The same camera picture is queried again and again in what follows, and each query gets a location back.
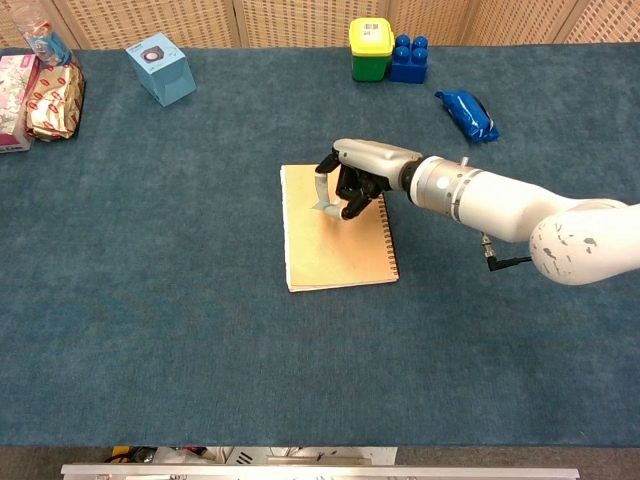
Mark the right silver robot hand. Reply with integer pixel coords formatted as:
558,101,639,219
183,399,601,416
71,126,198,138
313,138,424,221

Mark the blue snack packet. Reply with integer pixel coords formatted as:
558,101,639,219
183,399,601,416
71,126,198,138
433,88,501,145

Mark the brown spiral notebook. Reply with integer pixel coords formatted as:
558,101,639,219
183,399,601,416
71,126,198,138
279,163,401,294

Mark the blue toy brick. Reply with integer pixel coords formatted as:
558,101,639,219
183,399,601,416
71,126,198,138
388,33,430,85

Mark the green container yellow lid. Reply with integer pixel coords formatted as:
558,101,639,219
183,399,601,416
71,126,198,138
348,17,395,83

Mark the wicker folding screen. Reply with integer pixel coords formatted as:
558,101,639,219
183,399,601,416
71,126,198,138
0,0,640,50

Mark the teal table cloth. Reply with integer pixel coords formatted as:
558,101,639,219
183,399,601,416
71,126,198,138
0,45,640,448

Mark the light blue speaker box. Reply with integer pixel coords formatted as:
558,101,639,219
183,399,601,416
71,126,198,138
124,32,198,108

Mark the gold snack package red print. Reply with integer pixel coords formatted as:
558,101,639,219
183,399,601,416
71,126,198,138
24,63,86,142

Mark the clear plastic bottle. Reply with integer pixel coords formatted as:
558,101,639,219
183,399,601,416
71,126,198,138
9,0,74,69

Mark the pink floral box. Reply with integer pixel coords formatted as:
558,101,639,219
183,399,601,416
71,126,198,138
0,53,42,154

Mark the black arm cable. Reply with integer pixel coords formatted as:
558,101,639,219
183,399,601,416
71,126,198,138
480,232,534,274

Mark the aluminium profile rail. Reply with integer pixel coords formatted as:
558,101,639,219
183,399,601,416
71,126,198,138
60,463,581,480

